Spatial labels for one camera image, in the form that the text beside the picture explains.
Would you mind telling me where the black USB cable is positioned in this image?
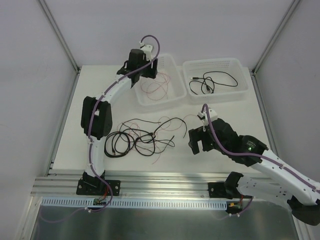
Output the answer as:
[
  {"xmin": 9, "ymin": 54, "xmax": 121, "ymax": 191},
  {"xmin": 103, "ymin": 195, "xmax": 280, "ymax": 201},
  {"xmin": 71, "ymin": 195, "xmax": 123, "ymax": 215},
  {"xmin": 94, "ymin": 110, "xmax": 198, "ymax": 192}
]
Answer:
[{"xmin": 188, "ymin": 71, "xmax": 240, "ymax": 96}]

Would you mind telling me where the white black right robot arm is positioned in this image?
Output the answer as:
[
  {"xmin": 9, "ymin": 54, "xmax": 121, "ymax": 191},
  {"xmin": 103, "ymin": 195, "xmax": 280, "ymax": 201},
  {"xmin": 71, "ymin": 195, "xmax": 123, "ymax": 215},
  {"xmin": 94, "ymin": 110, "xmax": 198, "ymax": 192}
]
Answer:
[{"xmin": 188, "ymin": 118, "xmax": 320, "ymax": 226}]

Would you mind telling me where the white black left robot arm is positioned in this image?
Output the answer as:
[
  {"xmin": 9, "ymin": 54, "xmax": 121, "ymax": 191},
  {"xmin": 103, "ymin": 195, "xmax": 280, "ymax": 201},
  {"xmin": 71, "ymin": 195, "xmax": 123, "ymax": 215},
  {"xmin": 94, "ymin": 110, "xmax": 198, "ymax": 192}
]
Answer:
[{"xmin": 79, "ymin": 45, "xmax": 158, "ymax": 195}]

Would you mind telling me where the white left plastic basket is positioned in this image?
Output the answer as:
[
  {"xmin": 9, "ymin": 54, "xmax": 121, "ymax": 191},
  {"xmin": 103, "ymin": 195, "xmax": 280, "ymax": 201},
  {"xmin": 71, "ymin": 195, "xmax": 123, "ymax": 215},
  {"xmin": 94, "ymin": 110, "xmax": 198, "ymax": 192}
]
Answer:
[{"xmin": 134, "ymin": 53, "xmax": 187, "ymax": 111}]

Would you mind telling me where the white plastic basket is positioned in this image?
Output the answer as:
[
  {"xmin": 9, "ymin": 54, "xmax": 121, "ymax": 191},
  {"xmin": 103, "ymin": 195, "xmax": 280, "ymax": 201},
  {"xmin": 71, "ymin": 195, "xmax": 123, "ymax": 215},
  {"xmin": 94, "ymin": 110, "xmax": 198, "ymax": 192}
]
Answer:
[
  {"xmin": 134, "ymin": 53, "xmax": 187, "ymax": 111},
  {"xmin": 182, "ymin": 57, "xmax": 249, "ymax": 105}
]

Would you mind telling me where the white right plastic basket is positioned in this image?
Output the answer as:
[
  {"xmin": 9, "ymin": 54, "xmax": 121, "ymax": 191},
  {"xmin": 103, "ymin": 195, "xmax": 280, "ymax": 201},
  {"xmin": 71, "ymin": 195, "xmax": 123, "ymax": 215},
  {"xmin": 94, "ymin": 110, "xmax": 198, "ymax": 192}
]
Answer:
[{"xmin": 182, "ymin": 57, "xmax": 249, "ymax": 105}]

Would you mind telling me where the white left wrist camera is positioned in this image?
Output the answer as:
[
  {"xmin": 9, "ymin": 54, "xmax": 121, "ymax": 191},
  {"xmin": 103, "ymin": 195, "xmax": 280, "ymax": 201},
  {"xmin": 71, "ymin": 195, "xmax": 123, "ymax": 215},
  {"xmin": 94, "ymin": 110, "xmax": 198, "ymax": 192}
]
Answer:
[{"xmin": 139, "ymin": 42, "xmax": 154, "ymax": 62}]

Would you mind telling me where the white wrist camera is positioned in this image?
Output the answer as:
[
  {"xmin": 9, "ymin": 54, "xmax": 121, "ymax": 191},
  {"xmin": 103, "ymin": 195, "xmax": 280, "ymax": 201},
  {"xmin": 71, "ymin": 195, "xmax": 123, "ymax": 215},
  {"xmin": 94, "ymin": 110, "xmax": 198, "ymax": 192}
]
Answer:
[
  {"xmin": 197, "ymin": 108, "xmax": 218, "ymax": 126},
  {"xmin": 139, "ymin": 42, "xmax": 154, "ymax": 62}
]

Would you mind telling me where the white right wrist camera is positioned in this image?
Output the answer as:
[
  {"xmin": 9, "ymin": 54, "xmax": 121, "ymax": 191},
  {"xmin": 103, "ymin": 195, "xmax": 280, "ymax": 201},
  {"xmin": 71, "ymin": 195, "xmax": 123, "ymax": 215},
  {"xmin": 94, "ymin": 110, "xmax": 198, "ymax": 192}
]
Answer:
[{"xmin": 197, "ymin": 108, "xmax": 218, "ymax": 126}]

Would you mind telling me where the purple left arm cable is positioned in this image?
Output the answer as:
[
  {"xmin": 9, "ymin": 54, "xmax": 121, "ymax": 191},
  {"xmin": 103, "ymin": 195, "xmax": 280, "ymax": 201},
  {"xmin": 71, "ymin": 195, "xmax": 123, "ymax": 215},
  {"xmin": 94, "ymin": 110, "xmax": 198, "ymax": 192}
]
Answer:
[{"xmin": 39, "ymin": 34, "xmax": 162, "ymax": 223}]

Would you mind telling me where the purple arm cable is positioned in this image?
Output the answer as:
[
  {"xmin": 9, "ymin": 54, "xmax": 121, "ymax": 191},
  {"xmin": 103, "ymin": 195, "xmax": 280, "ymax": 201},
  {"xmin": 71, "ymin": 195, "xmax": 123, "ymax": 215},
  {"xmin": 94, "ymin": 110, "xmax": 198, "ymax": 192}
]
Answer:
[
  {"xmin": 201, "ymin": 103, "xmax": 320, "ymax": 221},
  {"xmin": 39, "ymin": 34, "xmax": 162, "ymax": 223}
]

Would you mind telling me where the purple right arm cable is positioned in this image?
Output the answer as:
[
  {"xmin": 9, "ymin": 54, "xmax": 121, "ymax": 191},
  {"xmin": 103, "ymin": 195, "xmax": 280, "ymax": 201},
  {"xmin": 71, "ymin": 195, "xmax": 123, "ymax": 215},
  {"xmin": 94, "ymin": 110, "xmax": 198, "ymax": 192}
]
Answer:
[{"xmin": 201, "ymin": 103, "xmax": 320, "ymax": 221}]

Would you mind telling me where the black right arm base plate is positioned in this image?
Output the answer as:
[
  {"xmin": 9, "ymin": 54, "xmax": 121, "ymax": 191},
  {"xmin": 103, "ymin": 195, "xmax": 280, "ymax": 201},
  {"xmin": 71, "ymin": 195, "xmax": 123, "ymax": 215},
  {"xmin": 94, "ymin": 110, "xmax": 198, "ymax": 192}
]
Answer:
[{"xmin": 207, "ymin": 182, "xmax": 241, "ymax": 200}]

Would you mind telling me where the aluminium mounting rail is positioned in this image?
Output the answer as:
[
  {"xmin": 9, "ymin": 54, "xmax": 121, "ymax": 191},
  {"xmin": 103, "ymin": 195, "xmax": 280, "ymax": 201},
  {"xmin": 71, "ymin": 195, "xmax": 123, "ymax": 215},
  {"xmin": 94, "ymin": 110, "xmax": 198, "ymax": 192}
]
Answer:
[{"xmin": 31, "ymin": 169, "xmax": 301, "ymax": 201}]

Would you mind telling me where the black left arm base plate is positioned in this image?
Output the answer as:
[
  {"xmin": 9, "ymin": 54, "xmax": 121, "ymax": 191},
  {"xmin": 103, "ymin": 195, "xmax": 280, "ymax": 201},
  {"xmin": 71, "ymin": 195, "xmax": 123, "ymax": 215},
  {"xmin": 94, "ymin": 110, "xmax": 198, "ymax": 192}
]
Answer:
[{"xmin": 76, "ymin": 179, "xmax": 121, "ymax": 196}]

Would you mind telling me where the white slotted cable duct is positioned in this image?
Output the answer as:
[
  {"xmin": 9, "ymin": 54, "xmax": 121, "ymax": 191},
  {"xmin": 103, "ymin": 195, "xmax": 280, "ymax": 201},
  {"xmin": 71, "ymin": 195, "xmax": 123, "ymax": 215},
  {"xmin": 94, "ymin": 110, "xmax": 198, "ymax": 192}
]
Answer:
[{"xmin": 41, "ymin": 197, "xmax": 227, "ymax": 211}]

